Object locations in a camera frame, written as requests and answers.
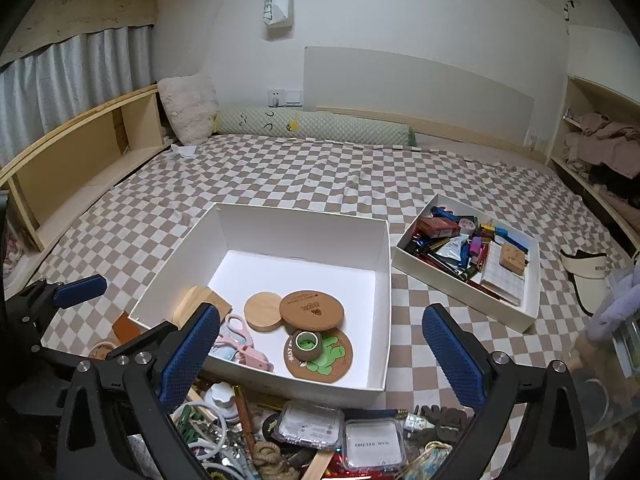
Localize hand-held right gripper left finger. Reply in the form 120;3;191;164
57;302;222;480

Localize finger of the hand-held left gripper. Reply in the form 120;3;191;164
5;275;108;346
91;321;178;362

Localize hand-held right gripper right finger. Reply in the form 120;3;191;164
421;302;591;480

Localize pink scissors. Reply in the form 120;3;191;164
215;314;258;356

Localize light wooden block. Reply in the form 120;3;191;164
171;285;234;332

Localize pink mini device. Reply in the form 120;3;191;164
239;349;275;372

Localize round wooden lid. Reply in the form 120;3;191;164
244;291;286;332

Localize brown tape roll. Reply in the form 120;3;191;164
290;329;323;362

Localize frog print cork coaster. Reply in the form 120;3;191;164
283;327;353;383

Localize plain cork coaster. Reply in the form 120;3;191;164
279;289;347;333

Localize white cardboard box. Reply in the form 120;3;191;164
127;201;392;410

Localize brown flat box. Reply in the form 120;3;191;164
112;311;143;343

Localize green clip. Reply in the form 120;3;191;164
177;405;198;436

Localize black hair claw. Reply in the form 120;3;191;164
415;405;473;443

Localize shallow white tray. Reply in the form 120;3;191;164
391;192;542;335

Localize white coiled tube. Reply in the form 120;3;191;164
192;407;251;480

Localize framed picture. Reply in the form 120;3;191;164
2;210;28;281

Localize brown pencil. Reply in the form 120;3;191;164
232;385;257;456

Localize checkered notebook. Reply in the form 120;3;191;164
480;242;526;306

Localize silver packet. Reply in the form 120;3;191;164
440;237;468;261

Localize black round compact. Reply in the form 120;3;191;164
260;412;286;443

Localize pile of assorted lighters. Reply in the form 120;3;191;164
410;205;531;283

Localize dotted wooden block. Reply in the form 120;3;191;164
500;244;527;276

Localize clear plastic case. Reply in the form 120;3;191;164
276;399;347;450
342;417;406;472

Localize red box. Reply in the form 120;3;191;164
417;216;461;238

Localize wooden bedside shelf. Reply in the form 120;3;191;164
0;84;173;256

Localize white visor cap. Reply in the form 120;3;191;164
559;249;610;317

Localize clear plastic bin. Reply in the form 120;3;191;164
570;265;640;436

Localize wooden stick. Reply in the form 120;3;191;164
301;447;335;480

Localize purple plush toy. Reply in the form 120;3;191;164
585;265;640;341

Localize checkered bedsheet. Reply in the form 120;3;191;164
0;132;640;480

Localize fluffy white pillow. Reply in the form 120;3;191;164
156;72;220;145

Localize pale blue curtain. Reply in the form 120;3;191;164
0;25;153;166

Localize wooden wardrobe shelf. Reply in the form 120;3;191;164
547;75;640;256

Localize green bolster pillow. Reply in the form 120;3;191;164
212;106;418;148

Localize pile of clothes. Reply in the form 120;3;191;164
562;112;640;181

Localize white headboard panel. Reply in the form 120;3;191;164
304;46;535;143

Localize beige printed valance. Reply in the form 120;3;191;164
0;0;161;68

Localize floral drawstring pouch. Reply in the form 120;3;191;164
405;440;453;480

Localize rope knot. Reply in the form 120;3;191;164
251;440;292;480

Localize wide wall socket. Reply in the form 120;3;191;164
266;87;304;107

